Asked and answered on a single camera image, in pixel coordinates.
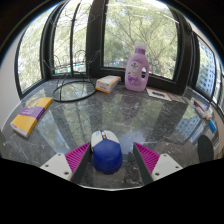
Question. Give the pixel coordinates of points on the white and orange box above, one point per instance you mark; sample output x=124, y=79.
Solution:
x=107, y=83

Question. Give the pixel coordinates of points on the blue and white computer mouse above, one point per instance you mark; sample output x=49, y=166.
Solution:
x=106, y=153

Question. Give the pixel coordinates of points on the purple detergent bottle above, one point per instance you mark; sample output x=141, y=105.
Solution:
x=136, y=71

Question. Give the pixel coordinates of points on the white card with dark print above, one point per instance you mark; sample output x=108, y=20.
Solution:
x=159, y=94

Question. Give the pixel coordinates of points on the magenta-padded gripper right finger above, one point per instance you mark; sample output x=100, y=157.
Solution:
x=148, y=157

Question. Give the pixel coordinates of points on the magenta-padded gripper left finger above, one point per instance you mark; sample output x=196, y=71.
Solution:
x=77, y=157

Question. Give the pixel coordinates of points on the yellow and purple book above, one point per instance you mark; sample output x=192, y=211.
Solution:
x=30, y=115

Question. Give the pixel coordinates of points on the white and blue book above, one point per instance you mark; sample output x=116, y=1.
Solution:
x=202, y=111

